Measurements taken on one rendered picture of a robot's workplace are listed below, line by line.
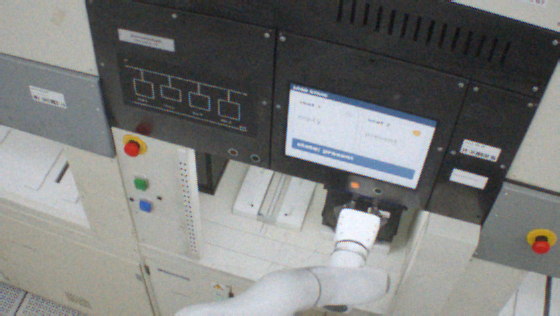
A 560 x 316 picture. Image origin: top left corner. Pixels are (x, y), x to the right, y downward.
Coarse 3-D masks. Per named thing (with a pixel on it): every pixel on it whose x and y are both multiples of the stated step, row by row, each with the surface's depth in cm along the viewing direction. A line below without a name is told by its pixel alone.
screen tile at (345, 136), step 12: (300, 108) 130; (312, 108) 129; (324, 108) 128; (336, 108) 127; (336, 120) 130; (348, 120) 129; (300, 132) 135; (312, 132) 134; (324, 132) 133; (336, 132) 132; (348, 132) 131; (336, 144) 135; (348, 144) 134
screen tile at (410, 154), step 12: (372, 120) 127; (384, 120) 126; (384, 132) 128; (396, 132) 127; (408, 132) 126; (360, 144) 133; (372, 144) 132; (384, 144) 131; (408, 144) 129; (420, 144) 128; (384, 156) 133; (396, 156) 132; (408, 156) 131
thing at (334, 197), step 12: (336, 192) 181; (324, 204) 193; (336, 204) 185; (360, 204) 182; (384, 204) 179; (324, 216) 191; (384, 216) 183; (396, 216) 181; (384, 228) 187; (396, 228) 186; (384, 240) 191
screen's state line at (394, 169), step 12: (300, 144) 138; (312, 144) 137; (324, 156) 139; (336, 156) 138; (348, 156) 137; (360, 156) 136; (372, 168) 137; (384, 168) 136; (396, 168) 135; (408, 168) 134
